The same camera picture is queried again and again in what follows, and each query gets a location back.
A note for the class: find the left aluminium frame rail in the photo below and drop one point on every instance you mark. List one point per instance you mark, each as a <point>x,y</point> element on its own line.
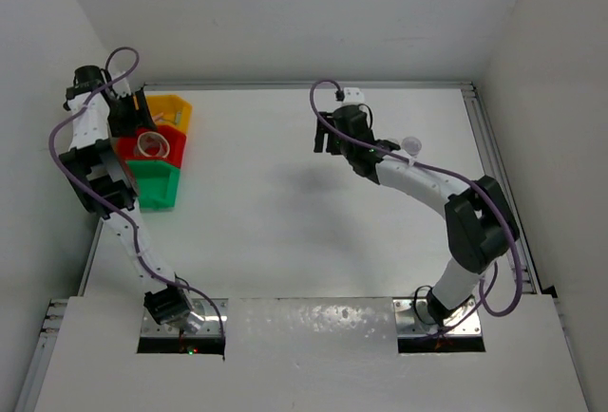
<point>41,357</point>

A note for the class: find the beige tape roll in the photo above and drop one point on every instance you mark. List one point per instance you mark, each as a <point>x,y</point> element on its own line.
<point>156,136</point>

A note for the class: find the green plastic bin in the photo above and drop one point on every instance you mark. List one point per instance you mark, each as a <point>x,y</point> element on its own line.
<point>158,183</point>

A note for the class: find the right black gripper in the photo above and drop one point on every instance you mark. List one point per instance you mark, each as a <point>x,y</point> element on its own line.
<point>323,128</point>

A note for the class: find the red plastic bin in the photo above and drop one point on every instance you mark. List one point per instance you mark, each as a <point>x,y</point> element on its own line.
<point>125,146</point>

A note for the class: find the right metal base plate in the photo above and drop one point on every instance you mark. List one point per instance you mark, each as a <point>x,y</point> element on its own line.
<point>413,320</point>

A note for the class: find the right aluminium frame rail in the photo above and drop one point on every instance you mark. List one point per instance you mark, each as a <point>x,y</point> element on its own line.
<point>493,165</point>

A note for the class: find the metal base plate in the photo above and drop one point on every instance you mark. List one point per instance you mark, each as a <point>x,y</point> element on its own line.
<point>207,325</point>
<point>413,320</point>

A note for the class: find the back aluminium frame rail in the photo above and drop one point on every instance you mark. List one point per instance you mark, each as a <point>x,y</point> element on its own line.
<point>227,85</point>

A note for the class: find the yellow plastic bin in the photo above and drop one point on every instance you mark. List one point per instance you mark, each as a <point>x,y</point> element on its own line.
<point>169,105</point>

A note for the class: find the aluminium frame rail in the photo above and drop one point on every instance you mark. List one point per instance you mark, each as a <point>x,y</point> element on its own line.
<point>227,85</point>
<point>493,165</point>
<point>41,357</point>

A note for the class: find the grey tape roll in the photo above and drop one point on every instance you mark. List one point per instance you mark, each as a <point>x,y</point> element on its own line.
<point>150,148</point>

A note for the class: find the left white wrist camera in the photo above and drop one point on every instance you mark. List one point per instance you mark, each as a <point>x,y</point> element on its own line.
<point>122,87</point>

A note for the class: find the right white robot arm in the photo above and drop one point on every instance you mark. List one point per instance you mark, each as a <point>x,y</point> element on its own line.
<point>480,226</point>

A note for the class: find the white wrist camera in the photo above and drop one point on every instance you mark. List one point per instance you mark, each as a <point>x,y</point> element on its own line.
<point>122,87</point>
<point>348,96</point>

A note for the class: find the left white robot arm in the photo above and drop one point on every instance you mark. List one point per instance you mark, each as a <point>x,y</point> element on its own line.
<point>106,188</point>

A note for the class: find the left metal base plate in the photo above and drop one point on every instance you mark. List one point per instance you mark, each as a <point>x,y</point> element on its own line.
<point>207,325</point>

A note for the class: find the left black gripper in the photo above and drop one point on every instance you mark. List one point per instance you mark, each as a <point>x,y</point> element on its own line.
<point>139,119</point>

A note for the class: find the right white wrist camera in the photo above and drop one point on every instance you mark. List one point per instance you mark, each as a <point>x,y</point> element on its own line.
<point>348,96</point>

